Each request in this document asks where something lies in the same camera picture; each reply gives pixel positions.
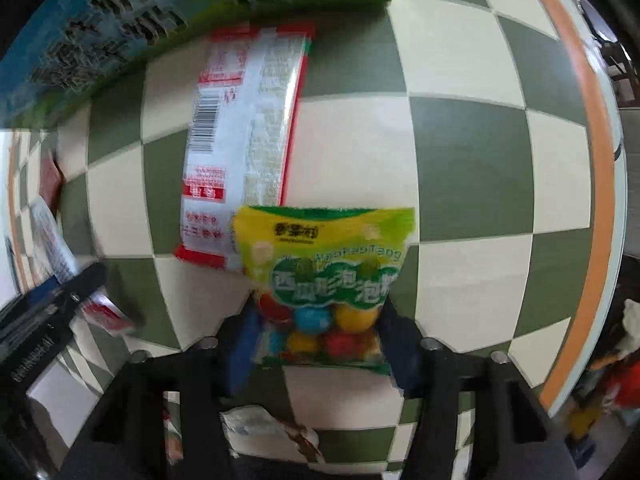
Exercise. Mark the white red sauce packet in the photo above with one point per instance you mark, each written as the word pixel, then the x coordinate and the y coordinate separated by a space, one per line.
pixel 52 250

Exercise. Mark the open cardboard box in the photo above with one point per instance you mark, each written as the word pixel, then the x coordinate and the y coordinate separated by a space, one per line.
pixel 68 48

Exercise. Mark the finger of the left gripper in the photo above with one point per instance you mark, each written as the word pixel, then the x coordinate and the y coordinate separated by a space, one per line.
pixel 39 321

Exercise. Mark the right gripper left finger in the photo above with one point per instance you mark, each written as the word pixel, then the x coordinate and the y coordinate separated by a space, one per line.
pixel 124 435

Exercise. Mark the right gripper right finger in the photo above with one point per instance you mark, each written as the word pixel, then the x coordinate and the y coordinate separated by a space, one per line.
pixel 514 436

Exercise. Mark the long red white wrapper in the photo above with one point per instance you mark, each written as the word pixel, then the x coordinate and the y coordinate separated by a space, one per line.
pixel 239 136

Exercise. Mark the green gumball candy bag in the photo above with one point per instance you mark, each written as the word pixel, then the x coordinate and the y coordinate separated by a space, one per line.
pixel 321 277

